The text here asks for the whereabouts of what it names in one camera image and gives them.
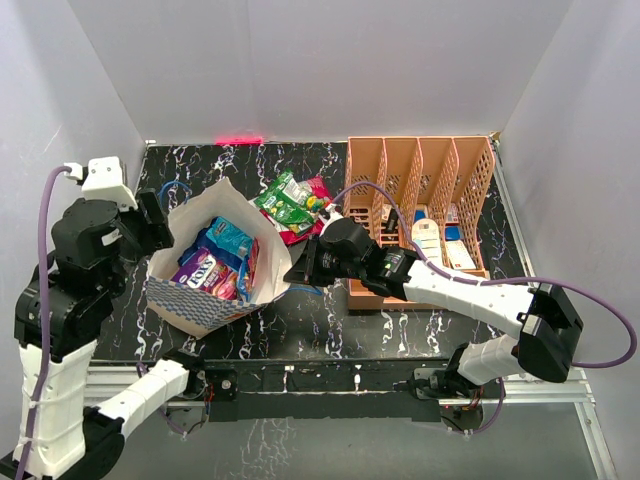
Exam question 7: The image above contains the blue checkered paper bag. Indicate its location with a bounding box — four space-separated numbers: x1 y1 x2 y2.
146 178 292 338

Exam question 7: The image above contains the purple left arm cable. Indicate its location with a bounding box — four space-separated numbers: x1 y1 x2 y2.
12 164 69 480

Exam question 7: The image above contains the blue bag handle string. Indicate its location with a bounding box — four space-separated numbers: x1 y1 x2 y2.
158 180 194 201

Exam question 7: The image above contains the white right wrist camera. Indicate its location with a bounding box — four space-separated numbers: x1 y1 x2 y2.
318 203 344 233

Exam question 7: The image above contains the black marker pen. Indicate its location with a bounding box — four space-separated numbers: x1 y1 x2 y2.
382 205 399 234

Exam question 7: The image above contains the pink snack bag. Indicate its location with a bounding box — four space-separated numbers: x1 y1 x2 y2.
259 175 335 247

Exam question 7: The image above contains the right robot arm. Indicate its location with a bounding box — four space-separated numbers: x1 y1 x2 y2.
284 218 583 397

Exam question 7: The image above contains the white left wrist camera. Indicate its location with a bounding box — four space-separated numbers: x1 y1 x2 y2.
63 156 137 212

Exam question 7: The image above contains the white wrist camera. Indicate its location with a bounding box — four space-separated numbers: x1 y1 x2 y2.
63 156 137 212
318 203 344 233

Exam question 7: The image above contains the pink plastic file organizer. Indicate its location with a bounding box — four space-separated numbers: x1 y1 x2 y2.
345 136 495 277

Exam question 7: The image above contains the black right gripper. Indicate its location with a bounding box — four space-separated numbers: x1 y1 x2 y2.
285 234 364 287

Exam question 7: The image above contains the purple Fox's candy bag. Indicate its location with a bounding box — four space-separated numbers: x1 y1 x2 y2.
171 247 238 300

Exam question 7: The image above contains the blue plastic case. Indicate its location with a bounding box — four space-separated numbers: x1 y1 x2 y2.
445 225 463 242

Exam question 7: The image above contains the red white small box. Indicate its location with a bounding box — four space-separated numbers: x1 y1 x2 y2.
446 203 460 225

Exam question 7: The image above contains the white round tape roll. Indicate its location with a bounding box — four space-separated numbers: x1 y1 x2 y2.
412 218 443 267

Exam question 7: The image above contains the green Fox's candy bag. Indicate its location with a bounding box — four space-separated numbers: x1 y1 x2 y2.
253 169 334 237

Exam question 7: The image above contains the blue snack bag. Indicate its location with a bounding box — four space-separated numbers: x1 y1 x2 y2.
178 216 259 272

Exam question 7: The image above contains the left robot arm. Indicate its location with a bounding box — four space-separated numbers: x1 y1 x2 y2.
1 189 207 479

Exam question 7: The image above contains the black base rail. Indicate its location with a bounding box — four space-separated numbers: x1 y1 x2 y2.
204 358 444 422

